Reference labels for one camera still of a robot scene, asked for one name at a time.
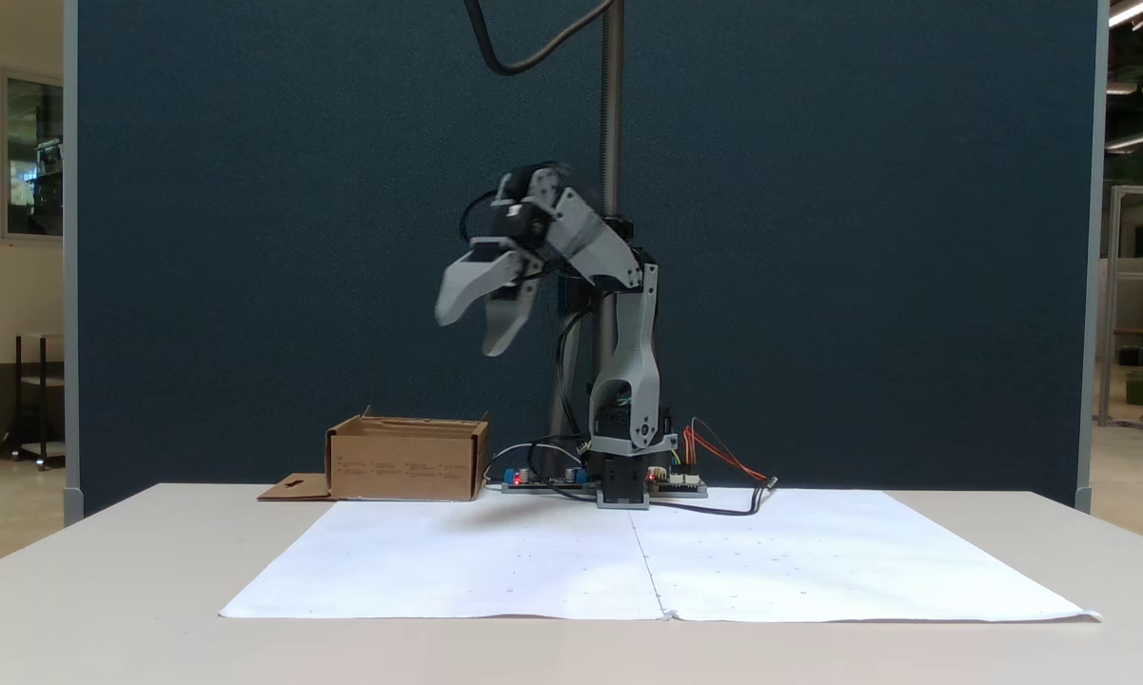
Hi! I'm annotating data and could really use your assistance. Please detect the grey smooth gripper finger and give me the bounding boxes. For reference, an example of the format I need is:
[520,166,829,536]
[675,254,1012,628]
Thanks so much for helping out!
[481,281,539,358]

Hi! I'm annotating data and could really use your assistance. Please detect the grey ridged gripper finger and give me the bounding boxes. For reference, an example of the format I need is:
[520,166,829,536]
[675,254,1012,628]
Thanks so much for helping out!
[435,252,524,327]

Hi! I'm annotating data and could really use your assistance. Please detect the blue circuit board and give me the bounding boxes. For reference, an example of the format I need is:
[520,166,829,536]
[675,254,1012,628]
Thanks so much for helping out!
[503,464,591,494]

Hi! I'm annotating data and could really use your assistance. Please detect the brown cardboard box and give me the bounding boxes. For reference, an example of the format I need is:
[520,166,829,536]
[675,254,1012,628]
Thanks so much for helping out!
[257,407,491,503]

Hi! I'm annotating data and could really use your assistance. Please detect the dark blue partition panel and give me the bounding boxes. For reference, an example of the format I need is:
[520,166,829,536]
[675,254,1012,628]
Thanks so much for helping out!
[64,0,1108,515]

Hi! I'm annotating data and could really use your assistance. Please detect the white paper sheet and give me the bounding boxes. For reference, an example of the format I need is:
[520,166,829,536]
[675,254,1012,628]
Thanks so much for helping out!
[219,490,1102,624]

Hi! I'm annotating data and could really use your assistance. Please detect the dark shelf cart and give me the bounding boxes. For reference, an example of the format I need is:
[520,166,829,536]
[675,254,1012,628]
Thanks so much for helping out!
[0,333,66,472]

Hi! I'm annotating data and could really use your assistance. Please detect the black looped wrist cable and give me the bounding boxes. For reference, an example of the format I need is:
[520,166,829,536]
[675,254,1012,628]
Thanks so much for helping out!
[458,186,502,245]

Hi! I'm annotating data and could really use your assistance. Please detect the black long base cable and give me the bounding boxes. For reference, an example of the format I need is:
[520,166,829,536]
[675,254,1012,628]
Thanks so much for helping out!
[552,306,599,450]

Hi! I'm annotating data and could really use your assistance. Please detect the grey power cable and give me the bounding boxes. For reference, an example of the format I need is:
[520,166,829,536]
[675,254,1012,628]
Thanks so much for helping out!
[483,440,586,481]

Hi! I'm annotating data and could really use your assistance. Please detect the black camera tripod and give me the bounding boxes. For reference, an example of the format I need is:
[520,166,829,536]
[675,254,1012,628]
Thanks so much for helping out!
[544,0,662,477]

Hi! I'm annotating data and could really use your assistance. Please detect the black hanging camera cable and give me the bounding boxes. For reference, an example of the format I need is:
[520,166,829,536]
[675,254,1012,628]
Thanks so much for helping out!
[463,0,620,77]

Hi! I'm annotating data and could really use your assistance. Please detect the circuit board with coloured wires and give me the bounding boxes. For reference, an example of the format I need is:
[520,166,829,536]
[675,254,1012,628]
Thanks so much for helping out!
[649,466,708,498]

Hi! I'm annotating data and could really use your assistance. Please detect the orange red wire bundle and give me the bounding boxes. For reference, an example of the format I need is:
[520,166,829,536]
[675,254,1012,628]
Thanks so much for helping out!
[683,423,772,482]

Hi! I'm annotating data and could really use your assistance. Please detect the black cable with white connector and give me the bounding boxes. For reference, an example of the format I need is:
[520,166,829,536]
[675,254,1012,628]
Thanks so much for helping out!
[647,476,778,518]

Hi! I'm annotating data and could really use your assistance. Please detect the framed wall window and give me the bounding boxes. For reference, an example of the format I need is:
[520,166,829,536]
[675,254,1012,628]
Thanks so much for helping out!
[0,65,65,246]

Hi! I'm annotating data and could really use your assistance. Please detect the grey metal frame rack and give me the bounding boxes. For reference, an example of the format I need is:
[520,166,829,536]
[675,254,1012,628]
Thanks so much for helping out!
[1097,186,1143,429]

